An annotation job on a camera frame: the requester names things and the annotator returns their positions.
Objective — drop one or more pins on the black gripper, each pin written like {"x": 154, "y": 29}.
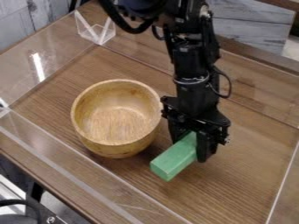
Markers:
{"x": 191, "y": 111}

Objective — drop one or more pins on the green rectangular block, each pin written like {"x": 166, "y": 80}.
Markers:
{"x": 175, "y": 159}

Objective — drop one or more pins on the brown wooden bowl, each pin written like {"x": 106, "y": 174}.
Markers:
{"x": 115, "y": 116}

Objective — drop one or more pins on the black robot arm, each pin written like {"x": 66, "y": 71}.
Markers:
{"x": 182, "y": 24}

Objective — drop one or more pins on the black metal table leg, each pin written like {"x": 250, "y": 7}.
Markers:
{"x": 47, "y": 217}

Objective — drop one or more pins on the clear acrylic corner bracket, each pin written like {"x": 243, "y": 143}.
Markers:
{"x": 99, "y": 34}

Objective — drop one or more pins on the clear acrylic tray wall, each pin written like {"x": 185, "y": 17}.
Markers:
{"x": 81, "y": 182}

